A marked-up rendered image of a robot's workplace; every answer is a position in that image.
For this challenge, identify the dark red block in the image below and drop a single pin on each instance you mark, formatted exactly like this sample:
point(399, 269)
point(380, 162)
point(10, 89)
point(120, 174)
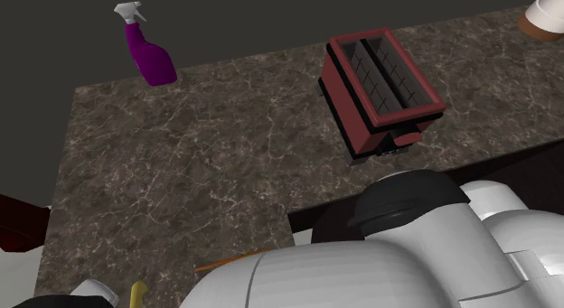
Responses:
point(20, 225)

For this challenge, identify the red and black toaster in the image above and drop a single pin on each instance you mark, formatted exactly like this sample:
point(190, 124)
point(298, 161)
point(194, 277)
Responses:
point(352, 109)

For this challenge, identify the white and brown bowl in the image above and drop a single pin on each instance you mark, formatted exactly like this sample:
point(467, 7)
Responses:
point(546, 16)

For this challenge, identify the purple spray bottle white trigger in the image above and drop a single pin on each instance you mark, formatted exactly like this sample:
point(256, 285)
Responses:
point(152, 60)

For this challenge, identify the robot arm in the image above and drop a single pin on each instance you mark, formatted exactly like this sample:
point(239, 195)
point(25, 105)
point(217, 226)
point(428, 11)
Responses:
point(352, 276)

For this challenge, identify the orange stick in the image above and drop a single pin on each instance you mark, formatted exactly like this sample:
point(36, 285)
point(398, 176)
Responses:
point(229, 261)

